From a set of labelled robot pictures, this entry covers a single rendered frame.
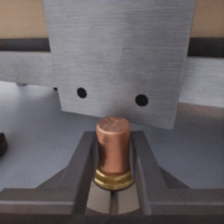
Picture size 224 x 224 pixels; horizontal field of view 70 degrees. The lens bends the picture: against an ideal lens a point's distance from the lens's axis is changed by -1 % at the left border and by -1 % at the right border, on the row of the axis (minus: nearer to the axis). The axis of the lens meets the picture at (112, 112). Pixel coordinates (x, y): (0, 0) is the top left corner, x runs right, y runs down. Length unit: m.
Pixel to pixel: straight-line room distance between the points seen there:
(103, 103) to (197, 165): 0.20
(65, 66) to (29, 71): 0.12
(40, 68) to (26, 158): 0.16
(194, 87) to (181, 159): 0.15
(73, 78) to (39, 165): 0.18
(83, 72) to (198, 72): 0.12
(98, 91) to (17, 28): 0.23
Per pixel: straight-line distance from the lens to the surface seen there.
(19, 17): 0.34
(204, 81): 0.19
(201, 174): 0.29
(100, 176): 0.16
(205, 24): 0.23
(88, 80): 0.16
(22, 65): 0.29
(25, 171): 0.31
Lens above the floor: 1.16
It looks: 27 degrees up
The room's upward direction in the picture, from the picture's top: 179 degrees clockwise
